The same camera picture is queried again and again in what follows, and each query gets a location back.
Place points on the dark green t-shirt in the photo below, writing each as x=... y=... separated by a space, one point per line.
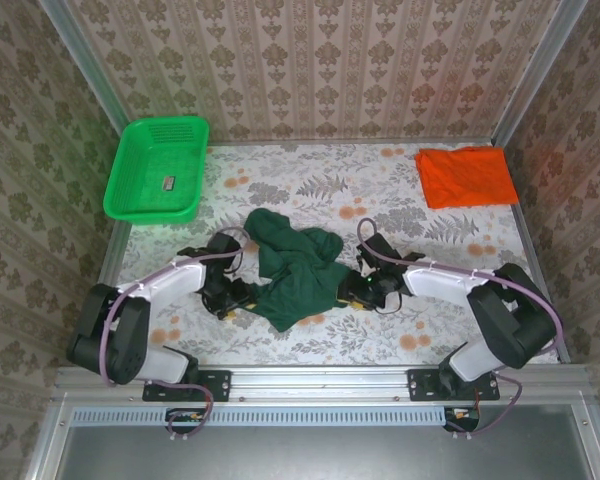
x=295 y=280

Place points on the floral printed table cover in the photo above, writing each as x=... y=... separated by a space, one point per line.
x=340 y=345

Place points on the small black connector board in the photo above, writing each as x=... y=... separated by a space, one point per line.
x=185 y=419
x=462 y=416

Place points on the small dark basket label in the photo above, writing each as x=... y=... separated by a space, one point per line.
x=169 y=183

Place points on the folded orange t-shirt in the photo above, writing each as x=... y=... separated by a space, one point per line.
x=467 y=177

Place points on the green plastic basket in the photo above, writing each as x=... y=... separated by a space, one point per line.
x=152 y=160

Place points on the grey metal panel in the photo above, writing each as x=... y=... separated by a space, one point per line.
x=325 y=455

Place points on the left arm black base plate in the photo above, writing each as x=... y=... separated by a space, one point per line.
x=215 y=385

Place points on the aluminium mounting rail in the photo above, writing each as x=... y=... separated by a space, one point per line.
x=320 y=382

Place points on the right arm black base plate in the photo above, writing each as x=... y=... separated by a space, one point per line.
x=425 y=387

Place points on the aluminium frame post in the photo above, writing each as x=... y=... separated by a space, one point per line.
x=82 y=65
x=540 y=70

